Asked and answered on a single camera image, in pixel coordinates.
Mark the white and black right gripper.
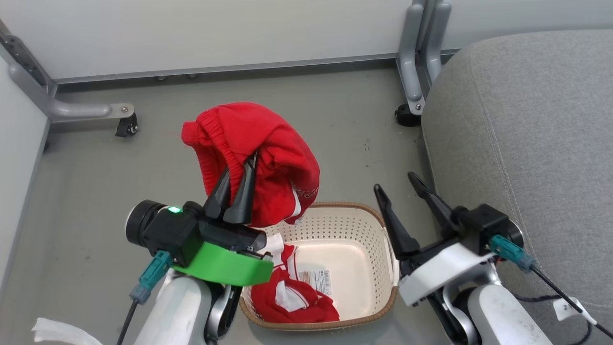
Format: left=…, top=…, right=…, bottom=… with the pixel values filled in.
left=374, top=172, right=494, bottom=307

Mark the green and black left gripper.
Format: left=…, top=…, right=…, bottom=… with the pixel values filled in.
left=172, top=152, right=274, bottom=287

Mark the plain red knit sweater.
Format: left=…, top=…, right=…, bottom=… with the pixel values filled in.
left=181, top=102, right=321, bottom=229

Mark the cream perforated laundry basket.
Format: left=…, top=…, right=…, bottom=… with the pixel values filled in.
left=238, top=202, right=400, bottom=332

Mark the grey fabric sofa seat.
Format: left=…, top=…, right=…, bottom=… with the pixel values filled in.
left=421, top=30, right=613, bottom=345

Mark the black caster wheel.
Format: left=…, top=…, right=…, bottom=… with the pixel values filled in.
left=115, top=113, right=139, bottom=138
left=394, top=104, right=422, bottom=128

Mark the paper label sticker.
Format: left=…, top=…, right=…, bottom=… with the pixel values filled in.
left=297, top=269, right=333, bottom=296

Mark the grey metal partition foot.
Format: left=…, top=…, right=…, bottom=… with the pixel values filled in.
left=0, top=19, right=136, bottom=126
left=397, top=0, right=453, bottom=116

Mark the white crumpled sheet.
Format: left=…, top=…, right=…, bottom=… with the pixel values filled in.
left=32, top=317, right=104, bottom=345

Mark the left cable with teal plug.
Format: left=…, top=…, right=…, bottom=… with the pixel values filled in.
left=116, top=250, right=173, bottom=345

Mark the thin black cable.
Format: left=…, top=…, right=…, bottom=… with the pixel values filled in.
left=512, top=291, right=595, bottom=345

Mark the grey aluminium partition rail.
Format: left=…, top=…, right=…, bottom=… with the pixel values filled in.
left=52, top=48, right=461, bottom=86

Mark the white cable tag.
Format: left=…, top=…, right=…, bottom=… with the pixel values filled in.
left=553, top=297, right=598, bottom=325

